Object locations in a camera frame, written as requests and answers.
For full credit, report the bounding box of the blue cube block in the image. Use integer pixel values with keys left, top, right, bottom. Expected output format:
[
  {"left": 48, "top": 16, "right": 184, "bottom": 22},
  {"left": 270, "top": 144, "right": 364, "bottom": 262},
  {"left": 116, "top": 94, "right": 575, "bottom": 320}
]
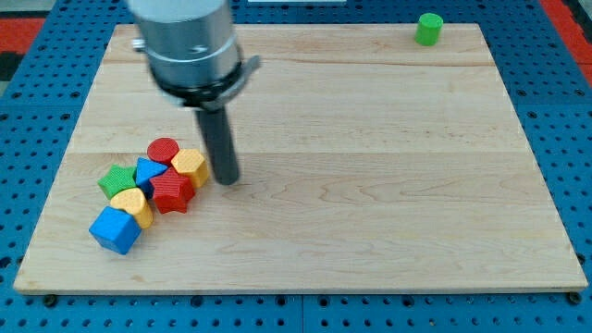
[{"left": 89, "top": 206, "right": 142, "bottom": 255}]

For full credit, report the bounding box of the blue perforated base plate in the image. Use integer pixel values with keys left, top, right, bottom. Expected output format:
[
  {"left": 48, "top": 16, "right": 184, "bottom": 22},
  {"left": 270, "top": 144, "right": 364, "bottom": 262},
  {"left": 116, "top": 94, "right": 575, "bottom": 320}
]
[{"left": 1, "top": 0, "right": 591, "bottom": 332}]

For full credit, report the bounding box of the green star block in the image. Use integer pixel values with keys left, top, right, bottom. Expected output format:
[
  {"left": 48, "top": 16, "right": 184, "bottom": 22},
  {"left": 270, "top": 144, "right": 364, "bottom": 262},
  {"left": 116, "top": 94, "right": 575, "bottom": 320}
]
[{"left": 97, "top": 164, "right": 136, "bottom": 199}]

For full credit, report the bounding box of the wooden board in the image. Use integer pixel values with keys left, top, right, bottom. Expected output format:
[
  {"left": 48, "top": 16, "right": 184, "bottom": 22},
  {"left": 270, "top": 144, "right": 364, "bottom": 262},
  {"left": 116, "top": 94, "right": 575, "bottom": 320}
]
[{"left": 14, "top": 24, "right": 588, "bottom": 295}]

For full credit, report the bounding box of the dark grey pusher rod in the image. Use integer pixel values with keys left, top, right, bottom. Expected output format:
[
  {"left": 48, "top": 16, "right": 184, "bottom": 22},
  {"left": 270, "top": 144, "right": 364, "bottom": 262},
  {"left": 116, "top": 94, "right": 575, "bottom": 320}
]
[{"left": 195, "top": 107, "right": 240, "bottom": 186}]

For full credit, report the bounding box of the yellow heart block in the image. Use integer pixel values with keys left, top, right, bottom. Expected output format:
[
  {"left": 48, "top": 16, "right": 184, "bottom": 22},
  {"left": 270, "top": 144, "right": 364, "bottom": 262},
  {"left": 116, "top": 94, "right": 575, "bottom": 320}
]
[{"left": 110, "top": 188, "right": 154, "bottom": 229}]

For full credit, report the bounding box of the red star block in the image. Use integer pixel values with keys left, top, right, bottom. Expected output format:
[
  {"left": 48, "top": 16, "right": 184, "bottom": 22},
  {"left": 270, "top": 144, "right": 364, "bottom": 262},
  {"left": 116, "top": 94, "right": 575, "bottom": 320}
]
[{"left": 149, "top": 167, "right": 195, "bottom": 214}]

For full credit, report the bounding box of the yellow hexagon block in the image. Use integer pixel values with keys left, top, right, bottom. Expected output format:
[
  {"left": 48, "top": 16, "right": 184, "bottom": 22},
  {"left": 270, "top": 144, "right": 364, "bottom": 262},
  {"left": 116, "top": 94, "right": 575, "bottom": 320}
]
[{"left": 171, "top": 149, "right": 209, "bottom": 188}]

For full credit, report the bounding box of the red cylinder block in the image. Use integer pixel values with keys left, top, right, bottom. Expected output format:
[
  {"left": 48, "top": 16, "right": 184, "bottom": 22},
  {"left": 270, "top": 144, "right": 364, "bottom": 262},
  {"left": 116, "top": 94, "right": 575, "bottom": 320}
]
[{"left": 147, "top": 137, "right": 179, "bottom": 167}]

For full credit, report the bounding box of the green cylinder block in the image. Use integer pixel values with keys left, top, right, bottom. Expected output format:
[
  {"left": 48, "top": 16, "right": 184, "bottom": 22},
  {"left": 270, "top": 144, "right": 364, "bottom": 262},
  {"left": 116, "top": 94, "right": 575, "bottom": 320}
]
[{"left": 414, "top": 13, "right": 444, "bottom": 46}]

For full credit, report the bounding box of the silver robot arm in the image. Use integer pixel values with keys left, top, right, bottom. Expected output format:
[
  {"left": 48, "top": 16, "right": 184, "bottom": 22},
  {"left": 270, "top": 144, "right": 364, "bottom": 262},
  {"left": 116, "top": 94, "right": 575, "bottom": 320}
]
[{"left": 127, "top": 0, "right": 261, "bottom": 185}]

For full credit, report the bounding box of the blue triangle block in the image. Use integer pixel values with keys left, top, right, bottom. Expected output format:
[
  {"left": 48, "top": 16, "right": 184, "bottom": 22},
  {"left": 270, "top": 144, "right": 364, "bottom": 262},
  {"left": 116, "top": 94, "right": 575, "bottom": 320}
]
[{"left": 135, "top": 157, "right": 168, "bottom": 199}]

